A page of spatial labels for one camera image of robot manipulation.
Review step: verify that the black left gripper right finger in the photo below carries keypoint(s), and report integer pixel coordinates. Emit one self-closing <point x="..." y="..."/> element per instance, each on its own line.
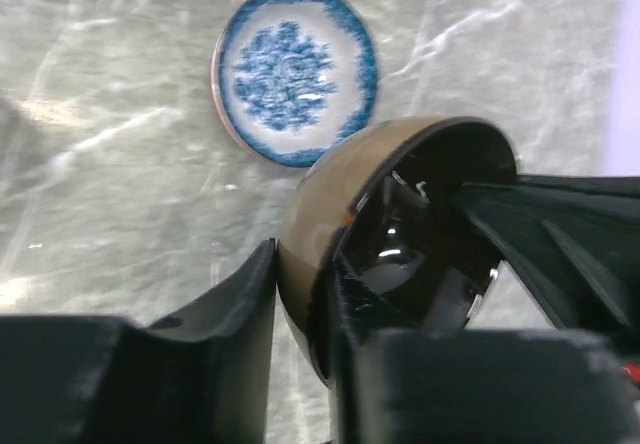
<point x="393" y="383"/>

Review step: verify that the blue speckled bowl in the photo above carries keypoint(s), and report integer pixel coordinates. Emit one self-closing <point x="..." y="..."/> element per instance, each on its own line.
<point x="292" y="78"/>

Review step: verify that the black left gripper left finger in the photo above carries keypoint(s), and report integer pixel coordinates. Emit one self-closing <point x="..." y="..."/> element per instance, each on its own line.
<point x="197" y="375"/>

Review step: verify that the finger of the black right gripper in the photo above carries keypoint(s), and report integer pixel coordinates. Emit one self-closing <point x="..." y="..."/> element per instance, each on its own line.
<point x="572" y="241"/>

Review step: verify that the black brown bowl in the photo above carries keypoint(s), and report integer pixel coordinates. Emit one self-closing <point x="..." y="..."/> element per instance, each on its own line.
<point x="382" y="200"/>

